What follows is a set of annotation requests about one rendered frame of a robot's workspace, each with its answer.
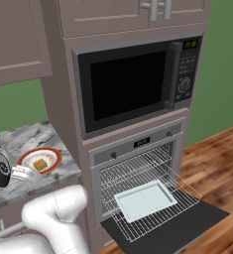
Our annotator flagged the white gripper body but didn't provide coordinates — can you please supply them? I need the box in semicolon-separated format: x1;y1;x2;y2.
10;164;37;183

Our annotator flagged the brown square cake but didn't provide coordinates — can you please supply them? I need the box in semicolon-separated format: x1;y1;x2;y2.
33;158;49;173

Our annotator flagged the red rimmed white plate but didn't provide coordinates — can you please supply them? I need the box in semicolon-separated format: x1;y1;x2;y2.
17;147;62;177

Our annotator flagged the steel built-in oven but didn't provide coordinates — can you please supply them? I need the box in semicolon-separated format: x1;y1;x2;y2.
87;117;192;232

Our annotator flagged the large taupe cupboard door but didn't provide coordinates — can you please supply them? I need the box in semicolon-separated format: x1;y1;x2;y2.
0;0;54;88

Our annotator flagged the black microwave door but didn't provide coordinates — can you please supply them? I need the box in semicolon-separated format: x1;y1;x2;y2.
76;43;177;134

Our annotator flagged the wide taupe cupboard door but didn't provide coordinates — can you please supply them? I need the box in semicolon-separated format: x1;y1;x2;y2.
57;0;150;40

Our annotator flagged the black oven door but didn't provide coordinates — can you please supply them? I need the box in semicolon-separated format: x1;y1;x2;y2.
100;197;231;254

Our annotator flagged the black microwave oven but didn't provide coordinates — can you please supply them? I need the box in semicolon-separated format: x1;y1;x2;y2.
71;34;203;141

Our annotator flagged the narrow taupe cupboard door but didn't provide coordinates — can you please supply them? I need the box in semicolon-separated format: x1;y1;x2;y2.
147;0;212;31

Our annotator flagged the taupe base cabinet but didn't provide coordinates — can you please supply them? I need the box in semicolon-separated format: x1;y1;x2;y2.
0;180;89;239

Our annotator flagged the taupe tall cabinet housing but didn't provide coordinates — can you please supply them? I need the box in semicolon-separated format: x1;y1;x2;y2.
40;0;212;254

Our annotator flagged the pale rectangular baking tray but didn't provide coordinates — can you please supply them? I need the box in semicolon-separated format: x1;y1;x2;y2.
113;179;178;224

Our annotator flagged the black microwave dial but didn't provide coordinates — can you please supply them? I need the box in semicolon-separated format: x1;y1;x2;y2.
177;77;192;94

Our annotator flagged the silver drawer handle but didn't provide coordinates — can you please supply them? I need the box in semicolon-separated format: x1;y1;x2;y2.
0;218;27;239

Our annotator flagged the short wire oven rack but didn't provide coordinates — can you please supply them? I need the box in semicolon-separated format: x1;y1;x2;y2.
99;145;174;192

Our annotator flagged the long wire oven rack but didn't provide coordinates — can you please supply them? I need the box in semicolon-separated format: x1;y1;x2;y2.
100;164;203;243

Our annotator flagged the grey microwave door handle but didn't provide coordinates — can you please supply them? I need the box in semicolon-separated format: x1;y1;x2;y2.
165;42;183;111

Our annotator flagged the silver cupboard handle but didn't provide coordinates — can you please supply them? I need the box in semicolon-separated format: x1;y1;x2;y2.
140;0;159;22
157;0;174;20

